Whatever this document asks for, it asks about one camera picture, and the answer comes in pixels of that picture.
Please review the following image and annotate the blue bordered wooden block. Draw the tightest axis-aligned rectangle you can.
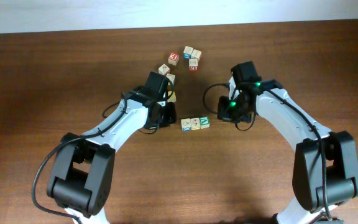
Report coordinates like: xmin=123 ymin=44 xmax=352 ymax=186
xmin=181 ymin=118 xmax=191 ymax=131

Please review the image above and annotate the red sided wooden block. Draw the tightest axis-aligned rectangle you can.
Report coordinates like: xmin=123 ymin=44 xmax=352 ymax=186
xmin=188 ymin=58 xmax=199 ymax=71

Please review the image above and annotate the red letter wooden block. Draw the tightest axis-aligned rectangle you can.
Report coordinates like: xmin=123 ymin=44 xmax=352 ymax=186
xmin=168 ymin=53 xmax=180 ymax=66

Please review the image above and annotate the yellow wooden block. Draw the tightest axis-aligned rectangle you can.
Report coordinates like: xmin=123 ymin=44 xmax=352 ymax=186
xmin=167 ymin=91 xmax=177 ymax=102

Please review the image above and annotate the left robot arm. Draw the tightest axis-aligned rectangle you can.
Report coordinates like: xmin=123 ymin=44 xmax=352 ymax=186
xmin=44 ymin=83 xmax=175 ymax=223

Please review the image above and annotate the yellow sided picture block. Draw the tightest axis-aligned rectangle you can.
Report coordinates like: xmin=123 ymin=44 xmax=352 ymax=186
xmin=190 ymin=118 xmax=201 ymax=130

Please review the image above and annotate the blue sided wooden block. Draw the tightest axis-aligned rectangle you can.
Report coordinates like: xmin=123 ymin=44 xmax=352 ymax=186
xmin=183 ymin=46 xmax=194 ymax=59

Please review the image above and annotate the green N wooden block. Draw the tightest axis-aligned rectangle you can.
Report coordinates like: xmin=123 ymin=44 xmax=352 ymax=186
xmin=166 ymin=73 xmax=175 ymax=85

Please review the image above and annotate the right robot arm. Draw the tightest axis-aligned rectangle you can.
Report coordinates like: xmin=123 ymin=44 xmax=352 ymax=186
xmin=218 ymin=78 xmax=358 ymax=223

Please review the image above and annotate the picture top wooden block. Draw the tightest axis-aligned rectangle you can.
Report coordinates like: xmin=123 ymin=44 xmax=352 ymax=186
xmin=158 ymin=64 xmax=170 ymax=75

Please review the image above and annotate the plain top wooden block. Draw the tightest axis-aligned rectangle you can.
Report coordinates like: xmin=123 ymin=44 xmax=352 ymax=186
xmin=191 ymin=49 xmax=202 ymax=61

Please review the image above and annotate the green V wooden block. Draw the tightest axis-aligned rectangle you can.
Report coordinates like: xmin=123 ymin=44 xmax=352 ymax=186
xmin=200 ymin=116 xmax=210 ymax=129

